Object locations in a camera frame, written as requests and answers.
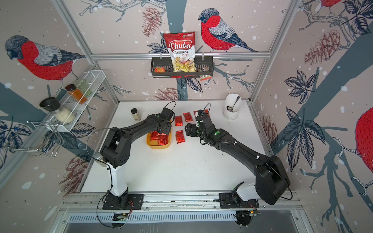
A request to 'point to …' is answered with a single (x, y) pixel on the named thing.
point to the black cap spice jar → (136, 115)
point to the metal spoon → (230, 108)
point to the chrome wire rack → (51, 150)
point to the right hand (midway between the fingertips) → (189, 127)
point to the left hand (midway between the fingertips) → (165, 125)
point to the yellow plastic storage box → (154, 144)
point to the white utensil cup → (233, 104)
